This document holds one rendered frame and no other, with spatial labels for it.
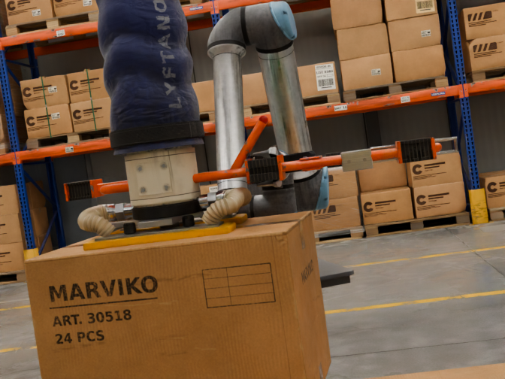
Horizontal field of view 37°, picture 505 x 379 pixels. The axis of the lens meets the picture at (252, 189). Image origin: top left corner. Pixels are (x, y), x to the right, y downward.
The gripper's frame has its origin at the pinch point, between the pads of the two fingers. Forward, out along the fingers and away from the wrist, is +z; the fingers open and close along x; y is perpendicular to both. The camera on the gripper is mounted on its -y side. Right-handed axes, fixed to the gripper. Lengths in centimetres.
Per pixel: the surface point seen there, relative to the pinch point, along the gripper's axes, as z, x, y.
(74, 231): -842, -59, 353
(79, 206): -841, -25, 340
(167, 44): 6.6, 31.2, 20.5
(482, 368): -16, -58, -44
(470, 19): -708, 131, -194
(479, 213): -695, -90, -175
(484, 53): -706, 90, -205
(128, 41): 10.0, 32.6, 28.4
